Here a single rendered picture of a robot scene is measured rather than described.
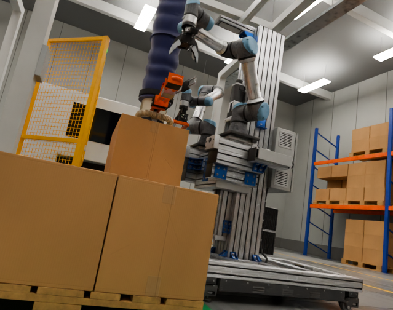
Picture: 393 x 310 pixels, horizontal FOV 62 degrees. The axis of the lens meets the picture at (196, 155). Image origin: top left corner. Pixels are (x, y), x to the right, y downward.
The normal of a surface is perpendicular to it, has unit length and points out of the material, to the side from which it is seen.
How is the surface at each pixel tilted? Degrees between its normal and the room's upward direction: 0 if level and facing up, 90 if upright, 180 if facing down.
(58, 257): 90
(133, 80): 90
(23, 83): 90
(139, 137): 90
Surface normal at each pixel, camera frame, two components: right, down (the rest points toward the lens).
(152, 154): 0.33, -0.14
